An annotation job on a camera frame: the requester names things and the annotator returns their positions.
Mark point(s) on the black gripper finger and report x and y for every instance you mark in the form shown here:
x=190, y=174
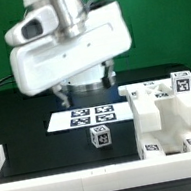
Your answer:
x=57, y=90
x=108, y=79

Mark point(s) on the white marker cube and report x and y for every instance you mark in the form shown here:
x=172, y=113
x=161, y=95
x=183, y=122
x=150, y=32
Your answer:
x=181, y=82
x=100, y=136

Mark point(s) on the white chair seat part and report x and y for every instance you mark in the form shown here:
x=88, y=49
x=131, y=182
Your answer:
x=170, y=140

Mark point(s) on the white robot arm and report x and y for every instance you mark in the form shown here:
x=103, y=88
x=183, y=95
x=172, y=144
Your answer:
x=72, y=14

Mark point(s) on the white paper marker sheet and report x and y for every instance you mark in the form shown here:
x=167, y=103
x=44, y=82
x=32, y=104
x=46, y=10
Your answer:
x=81, y=117

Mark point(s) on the white front fence bar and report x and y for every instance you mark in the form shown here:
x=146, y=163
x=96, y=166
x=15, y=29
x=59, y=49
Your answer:
x=111, y=178

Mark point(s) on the white marker cube front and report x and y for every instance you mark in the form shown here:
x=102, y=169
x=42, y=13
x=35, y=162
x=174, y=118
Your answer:
x=100, y=136

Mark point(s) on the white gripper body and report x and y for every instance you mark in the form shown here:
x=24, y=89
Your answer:
x=39, y=59

